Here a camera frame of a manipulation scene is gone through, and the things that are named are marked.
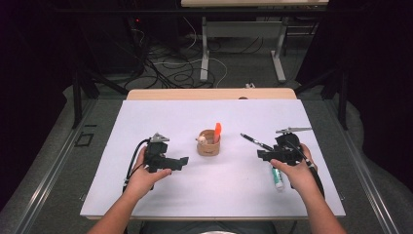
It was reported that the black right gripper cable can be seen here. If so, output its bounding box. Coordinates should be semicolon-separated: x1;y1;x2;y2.
290;138;326;199

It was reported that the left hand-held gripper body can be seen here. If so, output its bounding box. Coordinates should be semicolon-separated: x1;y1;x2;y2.
144;132;171;174

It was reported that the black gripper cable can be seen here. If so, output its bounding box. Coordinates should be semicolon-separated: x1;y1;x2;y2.
122;137;152;193
290;138;326;199

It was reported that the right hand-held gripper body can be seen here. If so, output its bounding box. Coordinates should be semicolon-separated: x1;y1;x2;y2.
275;126;314;167

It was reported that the orange highlighter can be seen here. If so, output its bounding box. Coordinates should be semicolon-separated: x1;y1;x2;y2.
212;122;223;144

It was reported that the person's left hand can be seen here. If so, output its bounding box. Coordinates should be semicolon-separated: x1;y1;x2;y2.
125;146;173;200

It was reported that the tan pen holder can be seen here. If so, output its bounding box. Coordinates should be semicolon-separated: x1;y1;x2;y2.
195;129;222;157

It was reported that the bundle of black floor cables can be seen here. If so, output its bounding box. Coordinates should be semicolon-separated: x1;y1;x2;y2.
130;19;228;91

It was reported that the person's right hand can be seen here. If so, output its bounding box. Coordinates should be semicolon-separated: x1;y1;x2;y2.
270;142;319;198

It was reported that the white green glue stick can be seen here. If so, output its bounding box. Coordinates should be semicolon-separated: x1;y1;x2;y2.
271;165;285;191

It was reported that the metal floor rail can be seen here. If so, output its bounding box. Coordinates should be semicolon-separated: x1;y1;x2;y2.
324;98;401;234
11;98;98;234

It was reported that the black metal stand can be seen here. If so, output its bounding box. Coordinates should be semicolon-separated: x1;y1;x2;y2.
293;66;351;131
71;64;130;130

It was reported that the black pen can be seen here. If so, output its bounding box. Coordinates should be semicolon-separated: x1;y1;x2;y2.
240;132;276;152

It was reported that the black box with red light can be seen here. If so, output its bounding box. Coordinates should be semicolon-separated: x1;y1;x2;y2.
77;14;148;75

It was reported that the desk with white legs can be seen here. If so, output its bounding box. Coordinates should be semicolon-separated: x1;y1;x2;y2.
180;0;330;83

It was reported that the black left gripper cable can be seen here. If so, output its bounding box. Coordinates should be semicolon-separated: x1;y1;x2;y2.
122;137;152;193

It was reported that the wooden table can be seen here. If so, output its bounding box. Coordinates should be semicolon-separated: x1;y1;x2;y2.
126;88;298;101

